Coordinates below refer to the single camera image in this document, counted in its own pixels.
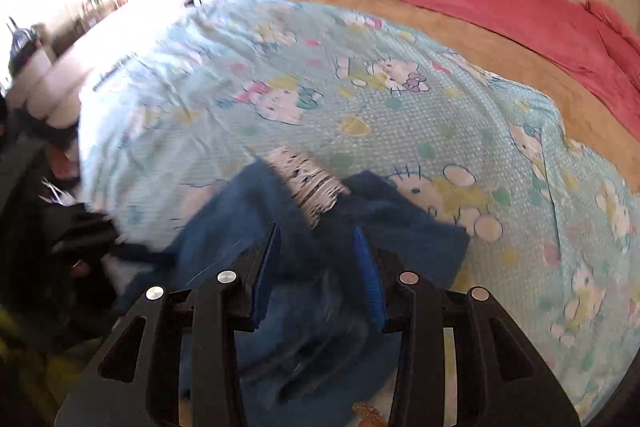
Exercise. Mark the tan bed sheet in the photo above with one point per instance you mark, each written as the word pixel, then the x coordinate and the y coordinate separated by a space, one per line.
pixel 500 47

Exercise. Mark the light blue cartoon printed blanket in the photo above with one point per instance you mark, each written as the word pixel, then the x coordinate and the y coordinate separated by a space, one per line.
pixel 325 57

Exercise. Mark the blue denim jeans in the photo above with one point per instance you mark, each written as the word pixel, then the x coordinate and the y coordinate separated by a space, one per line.
pixel 310 352

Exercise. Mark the beige fleece blanket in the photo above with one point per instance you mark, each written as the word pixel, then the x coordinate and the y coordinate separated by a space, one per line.
pixel 30 357

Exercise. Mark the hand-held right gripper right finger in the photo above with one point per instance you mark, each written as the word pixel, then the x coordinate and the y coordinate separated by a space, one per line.
pixel 370 282

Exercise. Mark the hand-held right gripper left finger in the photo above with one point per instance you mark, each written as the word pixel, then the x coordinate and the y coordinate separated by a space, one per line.
pixel 262 287

